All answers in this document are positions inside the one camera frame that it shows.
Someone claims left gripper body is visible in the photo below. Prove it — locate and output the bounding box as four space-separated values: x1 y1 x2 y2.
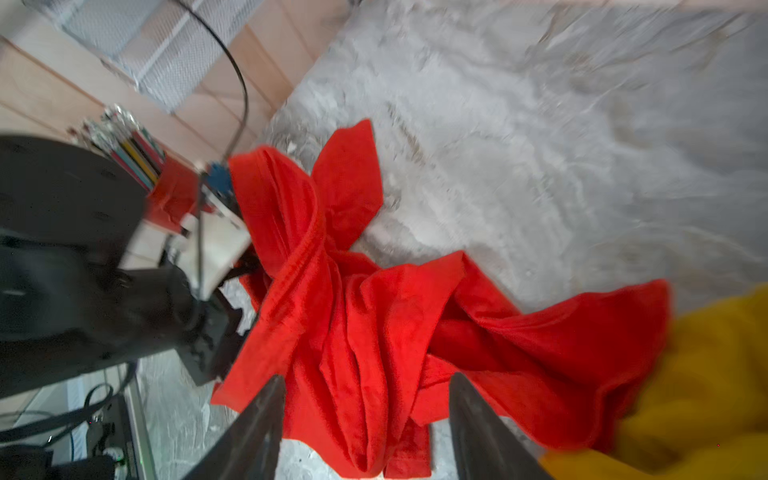
1 247 244 397

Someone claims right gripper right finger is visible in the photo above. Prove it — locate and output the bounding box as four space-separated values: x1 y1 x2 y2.
449 373 552 480

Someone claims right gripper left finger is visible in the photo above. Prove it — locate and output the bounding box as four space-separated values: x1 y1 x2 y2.
185 375 286 480

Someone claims red cloth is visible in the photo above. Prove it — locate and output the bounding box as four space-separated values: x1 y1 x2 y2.
211 120 671 479

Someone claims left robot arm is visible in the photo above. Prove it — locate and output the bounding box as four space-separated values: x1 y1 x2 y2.
1 135 243 397

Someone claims plain yellow cloth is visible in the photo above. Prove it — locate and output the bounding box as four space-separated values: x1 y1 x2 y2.
540 285 767 479

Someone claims red pencil cup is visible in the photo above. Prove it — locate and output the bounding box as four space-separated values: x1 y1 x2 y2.
144 156 198 233

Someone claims coloured pencils bundle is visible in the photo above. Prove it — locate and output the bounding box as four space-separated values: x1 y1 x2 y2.
66 105 167 192

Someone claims white wire mesh shelf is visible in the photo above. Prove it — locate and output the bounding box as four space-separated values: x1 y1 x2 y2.
24 0 261 112

